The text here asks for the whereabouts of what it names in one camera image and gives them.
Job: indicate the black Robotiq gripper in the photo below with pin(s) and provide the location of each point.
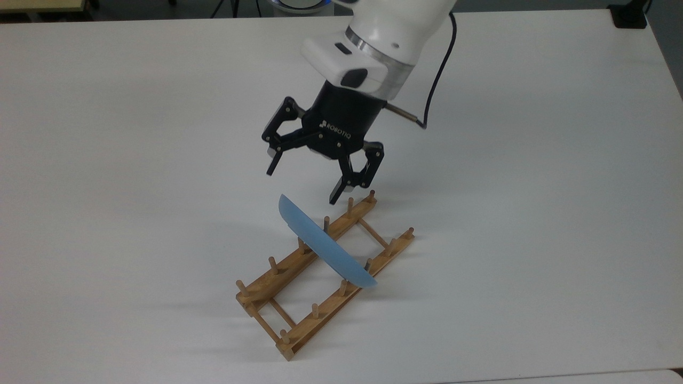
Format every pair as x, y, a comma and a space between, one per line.
341, 125

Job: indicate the blue round plate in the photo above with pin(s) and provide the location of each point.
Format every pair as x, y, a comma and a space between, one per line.
323, 245

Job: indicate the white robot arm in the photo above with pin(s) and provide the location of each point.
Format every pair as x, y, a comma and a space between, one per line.
384, 37

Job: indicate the wooden peg plate rack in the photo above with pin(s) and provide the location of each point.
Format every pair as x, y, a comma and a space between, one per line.
299, 282

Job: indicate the black tripod legs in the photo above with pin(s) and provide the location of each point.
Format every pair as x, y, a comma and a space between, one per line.
235, 6

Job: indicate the light wooden side table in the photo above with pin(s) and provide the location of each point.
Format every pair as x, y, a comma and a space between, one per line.
40, 5

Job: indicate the black table clamp mount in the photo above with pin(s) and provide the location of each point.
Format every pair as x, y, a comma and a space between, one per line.
628, 16

